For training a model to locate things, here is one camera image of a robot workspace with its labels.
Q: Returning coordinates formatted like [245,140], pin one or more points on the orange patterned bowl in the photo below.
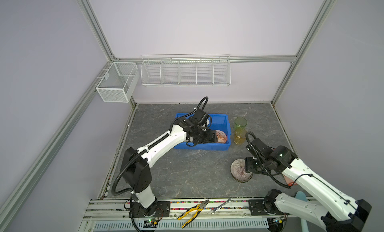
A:
[221,137]

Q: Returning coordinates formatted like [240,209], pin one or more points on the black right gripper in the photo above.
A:
[248,165]

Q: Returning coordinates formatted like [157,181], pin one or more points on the blue plastic bin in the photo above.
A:
[220,122]

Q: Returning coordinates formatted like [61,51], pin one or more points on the green glass cup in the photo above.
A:
[240,123]

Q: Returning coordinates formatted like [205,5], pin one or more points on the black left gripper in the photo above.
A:
[211,138]

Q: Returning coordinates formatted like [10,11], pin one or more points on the silver wrench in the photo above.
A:
[214,210]

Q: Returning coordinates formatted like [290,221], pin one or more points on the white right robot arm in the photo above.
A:
[335,211]

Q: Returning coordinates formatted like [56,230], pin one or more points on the red work glove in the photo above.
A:
[289,181]

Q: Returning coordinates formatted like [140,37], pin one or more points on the pink striped bowl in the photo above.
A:
[238,171]

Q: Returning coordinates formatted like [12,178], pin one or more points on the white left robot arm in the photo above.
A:
[135,175]

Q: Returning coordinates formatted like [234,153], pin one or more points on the white wire wall rack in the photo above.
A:
[186,70]

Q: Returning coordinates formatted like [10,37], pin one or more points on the white mesh box basket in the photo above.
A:
[119,82]

